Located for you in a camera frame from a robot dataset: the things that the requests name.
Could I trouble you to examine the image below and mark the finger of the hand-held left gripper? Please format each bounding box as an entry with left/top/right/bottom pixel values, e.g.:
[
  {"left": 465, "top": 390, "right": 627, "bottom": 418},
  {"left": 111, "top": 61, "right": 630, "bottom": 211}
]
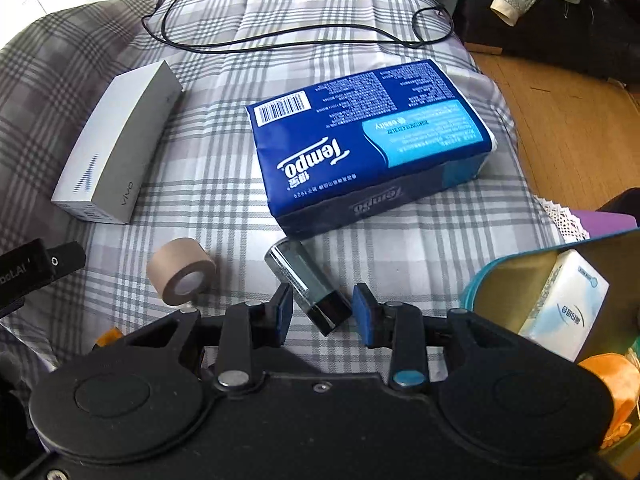
[{"left": 45, "top": 241, "right": 87, "bottom": 281}]

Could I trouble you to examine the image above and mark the small white tissue pack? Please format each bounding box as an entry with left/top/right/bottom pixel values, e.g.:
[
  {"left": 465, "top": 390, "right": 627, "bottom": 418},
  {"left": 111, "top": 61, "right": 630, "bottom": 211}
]
[{"left": 517, "top": 250, "right": 612, "bottom": 363}]

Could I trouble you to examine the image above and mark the beige tape roll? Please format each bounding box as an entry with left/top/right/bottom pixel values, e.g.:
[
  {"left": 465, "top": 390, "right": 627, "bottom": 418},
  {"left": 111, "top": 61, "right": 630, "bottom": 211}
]
[{"left": 146, "top": 240, "right": 217, "bottom": 306}]

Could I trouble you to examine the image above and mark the teal tin box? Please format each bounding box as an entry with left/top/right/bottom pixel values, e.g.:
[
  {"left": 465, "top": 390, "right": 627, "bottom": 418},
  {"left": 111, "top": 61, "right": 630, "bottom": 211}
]
[{"left": 459, "top": 227, "right": 640, "bottom": 478}]

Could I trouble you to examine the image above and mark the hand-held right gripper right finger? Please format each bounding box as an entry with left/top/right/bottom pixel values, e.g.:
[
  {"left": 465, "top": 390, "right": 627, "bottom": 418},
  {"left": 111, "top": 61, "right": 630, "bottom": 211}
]
[{"left": 351, "top": 284, "right": 576, "bottom": 393}]

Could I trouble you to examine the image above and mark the black leather sofa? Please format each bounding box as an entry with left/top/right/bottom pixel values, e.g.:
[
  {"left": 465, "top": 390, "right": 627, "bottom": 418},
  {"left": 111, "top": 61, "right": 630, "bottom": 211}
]
[{"left": 460, "top": 0, "right": 640, "bottom": 86}]

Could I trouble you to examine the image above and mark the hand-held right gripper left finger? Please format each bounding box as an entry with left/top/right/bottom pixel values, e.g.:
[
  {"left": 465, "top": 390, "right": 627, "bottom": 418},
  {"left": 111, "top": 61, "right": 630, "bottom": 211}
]
[{"left": 112, "top": 282, "right": 296, "bottom": 393}]

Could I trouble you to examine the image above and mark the purple mat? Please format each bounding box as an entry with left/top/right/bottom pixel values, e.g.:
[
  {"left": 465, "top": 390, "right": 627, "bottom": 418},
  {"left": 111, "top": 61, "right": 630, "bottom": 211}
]
[{"left": 575, "top": 210, "right": 636, "bottom": 241}]

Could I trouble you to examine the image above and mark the orange satin pouch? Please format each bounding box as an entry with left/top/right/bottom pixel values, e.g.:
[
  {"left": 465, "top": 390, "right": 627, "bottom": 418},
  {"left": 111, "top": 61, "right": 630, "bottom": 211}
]
[{"left": 577, "top": 352, "right": 640, "bottom": 453}]

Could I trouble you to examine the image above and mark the white lace cloth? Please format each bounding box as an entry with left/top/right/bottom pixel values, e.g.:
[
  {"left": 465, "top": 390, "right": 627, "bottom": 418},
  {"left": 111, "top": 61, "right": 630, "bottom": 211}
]
[{"left": 532, "top": 195, "right": 593, "bottom": 241}]

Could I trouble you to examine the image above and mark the white phone box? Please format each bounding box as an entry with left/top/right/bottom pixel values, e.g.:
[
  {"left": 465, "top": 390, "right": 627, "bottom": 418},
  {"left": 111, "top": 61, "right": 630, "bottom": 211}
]
[{"left": 51, "top": 60, "right": 183, "bottom": 225}]

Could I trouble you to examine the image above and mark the black cable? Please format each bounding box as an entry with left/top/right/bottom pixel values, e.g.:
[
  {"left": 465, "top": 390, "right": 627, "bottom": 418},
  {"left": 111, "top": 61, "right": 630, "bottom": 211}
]
[{"left": 141, "top": 0, "right": 455, "bottom": 53}]

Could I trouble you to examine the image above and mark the clear bottle black cap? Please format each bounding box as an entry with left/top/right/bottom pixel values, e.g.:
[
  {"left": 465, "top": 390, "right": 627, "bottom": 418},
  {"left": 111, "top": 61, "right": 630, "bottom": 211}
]
[{"left": 264, "top": 240, "right": 353, "bottom": 337}]

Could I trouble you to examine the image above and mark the blue tissue pack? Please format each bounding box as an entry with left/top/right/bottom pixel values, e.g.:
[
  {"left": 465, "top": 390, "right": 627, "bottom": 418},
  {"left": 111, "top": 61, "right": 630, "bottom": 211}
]
[{"left": 246, "top": 58, "right": 497, "bottom": 238}]

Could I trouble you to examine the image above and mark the black round stool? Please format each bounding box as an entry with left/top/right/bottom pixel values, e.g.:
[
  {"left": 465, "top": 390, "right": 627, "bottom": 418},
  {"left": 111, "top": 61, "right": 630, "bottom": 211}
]
[{"left": 597, "top": 187, "right": 640, "bottom": 216}]

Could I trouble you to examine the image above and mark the grey plaid bedsheet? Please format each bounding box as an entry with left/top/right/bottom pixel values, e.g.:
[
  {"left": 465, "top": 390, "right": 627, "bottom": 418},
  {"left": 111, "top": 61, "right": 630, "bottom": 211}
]
[{"left": 0, "top": 0, "right": 591, "bottom": 376}]

